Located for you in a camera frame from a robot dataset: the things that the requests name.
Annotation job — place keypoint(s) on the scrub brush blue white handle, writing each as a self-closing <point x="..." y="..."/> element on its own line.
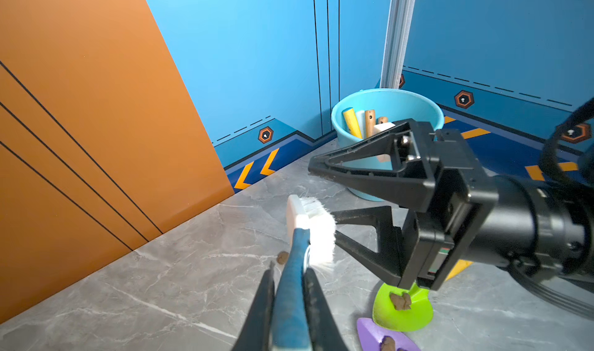
<point x="312" y="230"/>

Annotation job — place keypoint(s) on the purple trowel pink handle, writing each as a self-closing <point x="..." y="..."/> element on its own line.
<point x="374" y="337"/>

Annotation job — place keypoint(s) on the light blue scoop trowel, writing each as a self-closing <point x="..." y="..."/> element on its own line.
<point x="379" y="128"/>

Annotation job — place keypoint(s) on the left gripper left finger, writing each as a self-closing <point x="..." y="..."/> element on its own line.
<point x="256" y="331"/>

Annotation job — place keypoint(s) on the turquoise plastic bucket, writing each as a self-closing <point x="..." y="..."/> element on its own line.
<point x="388" y="106"/>

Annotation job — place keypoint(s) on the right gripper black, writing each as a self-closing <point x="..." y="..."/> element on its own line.
<point x="445" y="212"/>

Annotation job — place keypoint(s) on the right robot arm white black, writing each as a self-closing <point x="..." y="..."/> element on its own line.
<point x="535" y="231"/>

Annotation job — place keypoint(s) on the brown soil lump on table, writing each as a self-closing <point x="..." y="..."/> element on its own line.
<point x="282" y="257"/>

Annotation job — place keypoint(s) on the green leaf trowel yellow handle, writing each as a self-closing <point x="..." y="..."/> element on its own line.
<point x="402" y="310"/>

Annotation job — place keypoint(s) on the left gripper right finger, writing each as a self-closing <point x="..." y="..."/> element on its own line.
<point x="323" y="330"/>

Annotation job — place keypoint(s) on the green pointed shovel wooden handle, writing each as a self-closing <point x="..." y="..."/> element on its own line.
<point x="370" y="122"/>

